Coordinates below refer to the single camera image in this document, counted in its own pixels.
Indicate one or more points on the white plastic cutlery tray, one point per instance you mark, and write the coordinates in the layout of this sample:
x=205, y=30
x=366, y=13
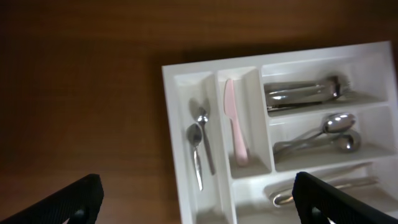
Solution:
x=240, y=194

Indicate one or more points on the small metal spoon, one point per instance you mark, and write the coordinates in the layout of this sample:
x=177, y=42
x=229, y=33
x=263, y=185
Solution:
x=202, y=120
x=194, y=137

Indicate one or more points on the dark chopstick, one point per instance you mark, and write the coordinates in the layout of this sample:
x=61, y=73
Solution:
x=284, y=197

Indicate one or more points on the metal fork in tray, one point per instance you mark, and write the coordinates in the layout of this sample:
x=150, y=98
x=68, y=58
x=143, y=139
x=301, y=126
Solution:
x=350, y=99

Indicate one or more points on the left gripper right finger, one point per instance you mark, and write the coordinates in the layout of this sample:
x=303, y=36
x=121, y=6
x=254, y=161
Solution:
x=319, y=202

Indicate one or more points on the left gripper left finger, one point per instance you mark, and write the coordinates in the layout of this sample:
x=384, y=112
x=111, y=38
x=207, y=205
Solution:
x=79, y=202

